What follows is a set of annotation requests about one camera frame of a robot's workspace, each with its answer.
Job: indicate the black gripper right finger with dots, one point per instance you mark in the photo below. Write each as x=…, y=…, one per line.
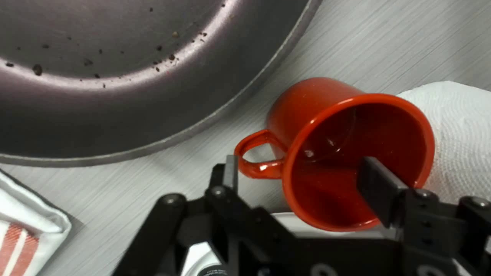
x=394, y=203

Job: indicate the white paper towel roll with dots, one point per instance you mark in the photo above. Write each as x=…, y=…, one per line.
x=460, y=120

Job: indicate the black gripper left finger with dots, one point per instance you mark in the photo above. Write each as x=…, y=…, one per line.
x=222, y=187

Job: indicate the white red-striped dish towel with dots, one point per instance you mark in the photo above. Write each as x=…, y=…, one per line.
x=30, y=229

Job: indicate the black frying pan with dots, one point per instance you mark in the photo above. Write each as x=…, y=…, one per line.
x=90, y=82

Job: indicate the red enamel mug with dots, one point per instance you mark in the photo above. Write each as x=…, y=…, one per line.
x=316, y=135

